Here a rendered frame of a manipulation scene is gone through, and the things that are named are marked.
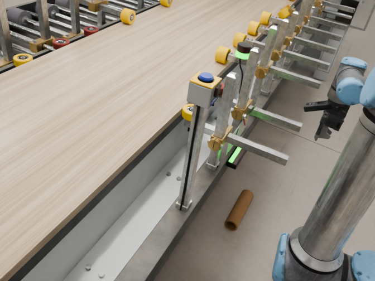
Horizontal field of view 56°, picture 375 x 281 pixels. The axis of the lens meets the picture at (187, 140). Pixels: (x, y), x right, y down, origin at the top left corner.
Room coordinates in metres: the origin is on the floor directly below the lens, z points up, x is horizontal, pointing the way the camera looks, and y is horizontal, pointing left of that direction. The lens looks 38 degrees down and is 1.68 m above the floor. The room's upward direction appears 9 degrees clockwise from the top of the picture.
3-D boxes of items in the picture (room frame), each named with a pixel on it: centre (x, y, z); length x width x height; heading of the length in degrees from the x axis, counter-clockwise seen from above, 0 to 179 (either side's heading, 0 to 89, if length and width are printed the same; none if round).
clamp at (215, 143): (1.14, -0.13, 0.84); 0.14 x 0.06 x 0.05; 159
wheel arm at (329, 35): (2.31, -0.61, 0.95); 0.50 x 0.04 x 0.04; 69
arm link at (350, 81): (1.15, -0.54, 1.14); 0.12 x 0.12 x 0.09; 76
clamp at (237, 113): (1.38, -0.22, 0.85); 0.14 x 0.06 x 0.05; 159
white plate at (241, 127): (1.32, -0.22, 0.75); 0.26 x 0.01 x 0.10; 159
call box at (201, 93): (0.88, -0.02, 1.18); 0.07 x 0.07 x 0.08; 69
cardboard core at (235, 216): (1.52, -0.39, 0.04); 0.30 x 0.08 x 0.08; 159
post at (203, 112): (0.88, -0.02, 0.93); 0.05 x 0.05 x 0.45; 69
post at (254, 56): (1.35, -0.21, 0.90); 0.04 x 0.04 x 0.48; 69
